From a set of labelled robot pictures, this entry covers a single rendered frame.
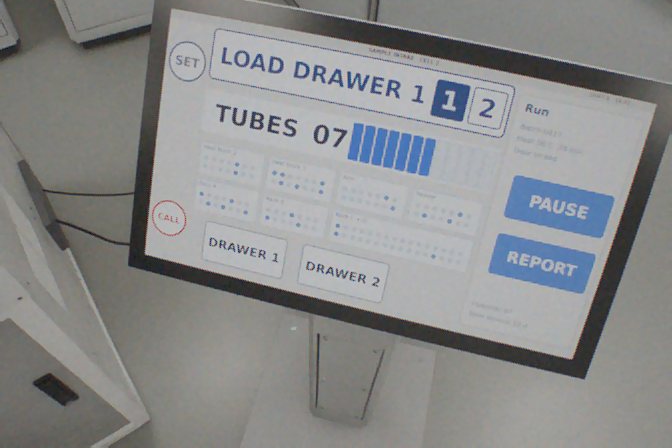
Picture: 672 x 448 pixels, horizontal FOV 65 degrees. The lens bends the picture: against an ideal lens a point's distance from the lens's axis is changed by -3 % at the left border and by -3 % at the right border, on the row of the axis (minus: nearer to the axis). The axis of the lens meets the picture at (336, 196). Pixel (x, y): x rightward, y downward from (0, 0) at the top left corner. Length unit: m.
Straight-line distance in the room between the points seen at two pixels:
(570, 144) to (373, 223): 0.20
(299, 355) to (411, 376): 0.31
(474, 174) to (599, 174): 0.12
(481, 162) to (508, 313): 0.16
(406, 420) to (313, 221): 1.04
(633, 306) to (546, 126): 1.43
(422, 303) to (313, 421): 0.97
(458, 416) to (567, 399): 0.32
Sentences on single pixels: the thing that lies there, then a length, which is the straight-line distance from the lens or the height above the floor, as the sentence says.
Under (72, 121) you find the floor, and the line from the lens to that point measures 2.28.
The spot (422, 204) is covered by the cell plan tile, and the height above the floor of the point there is 1.08.
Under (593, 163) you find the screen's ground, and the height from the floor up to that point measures 1.13.
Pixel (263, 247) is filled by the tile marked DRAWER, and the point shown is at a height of 1.01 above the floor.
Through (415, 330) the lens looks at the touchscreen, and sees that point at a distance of 0.60.
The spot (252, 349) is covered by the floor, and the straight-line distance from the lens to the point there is 1.62.
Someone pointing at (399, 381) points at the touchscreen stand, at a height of 0.04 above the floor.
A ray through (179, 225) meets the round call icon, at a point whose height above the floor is 1.01.
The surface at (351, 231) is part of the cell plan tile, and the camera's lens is 0.56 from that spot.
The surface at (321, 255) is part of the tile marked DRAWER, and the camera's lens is 0.58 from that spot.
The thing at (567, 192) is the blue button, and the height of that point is 1.11.
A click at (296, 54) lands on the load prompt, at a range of 0.55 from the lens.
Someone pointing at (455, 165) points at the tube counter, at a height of 1.11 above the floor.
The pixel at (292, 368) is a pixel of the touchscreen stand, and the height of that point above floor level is 0.04.
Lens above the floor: 1.52
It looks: 54 degrees down
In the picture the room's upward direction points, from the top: 4 degrees clockwise
